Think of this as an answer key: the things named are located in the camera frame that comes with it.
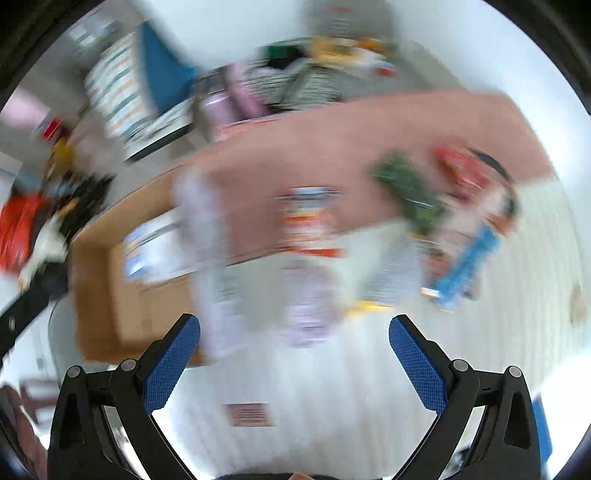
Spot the blue bear tissue pack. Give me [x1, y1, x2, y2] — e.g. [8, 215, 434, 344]
[123, 219, 191, 285]

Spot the lilac towel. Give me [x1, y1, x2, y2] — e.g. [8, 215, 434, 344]
[283, 256, 341, 348]

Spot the green wet wipes pack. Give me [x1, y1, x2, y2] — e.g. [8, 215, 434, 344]
[373, 150, 447, 237]

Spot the red snack bag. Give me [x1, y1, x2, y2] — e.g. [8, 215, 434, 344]
[432, 143, 489, 202]

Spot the orange snack bag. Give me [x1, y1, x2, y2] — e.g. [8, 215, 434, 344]
[277, 186, 344, 258]

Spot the brown cardboard box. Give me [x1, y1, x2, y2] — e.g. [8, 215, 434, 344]
[69, 168, 199, 365]

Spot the pink rug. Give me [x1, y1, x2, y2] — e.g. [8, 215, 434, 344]
[178, 90, 553, 263]

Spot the pink suitcase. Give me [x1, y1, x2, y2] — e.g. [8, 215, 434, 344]
[195, 61, 270, 142]

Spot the yellow snack bags pile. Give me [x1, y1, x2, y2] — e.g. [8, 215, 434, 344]
[308, 36, 397, 78]

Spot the black white patterned cloth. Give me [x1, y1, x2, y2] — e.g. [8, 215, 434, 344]
[242, 59, 342, 111]

